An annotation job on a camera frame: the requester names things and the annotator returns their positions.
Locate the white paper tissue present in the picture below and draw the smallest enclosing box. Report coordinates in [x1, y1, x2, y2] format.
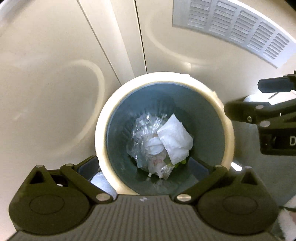
[157, 114, 193, 165]

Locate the silver wall vent grille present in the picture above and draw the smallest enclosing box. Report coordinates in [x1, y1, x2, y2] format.
[173, 0, 295, 68]

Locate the crumpled clear plastic trash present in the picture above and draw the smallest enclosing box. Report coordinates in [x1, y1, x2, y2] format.
[126, 113, 174, 180]

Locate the cream rim trash bin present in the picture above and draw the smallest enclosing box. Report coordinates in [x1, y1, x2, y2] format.
[95, 72, 234, 195]

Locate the grey trouser leg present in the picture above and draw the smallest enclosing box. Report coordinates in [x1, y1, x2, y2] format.
[90, 171, 117, 199]

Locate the white plastic cup lid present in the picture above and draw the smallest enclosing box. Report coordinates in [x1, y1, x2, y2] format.
[144, 137, 165, 155]

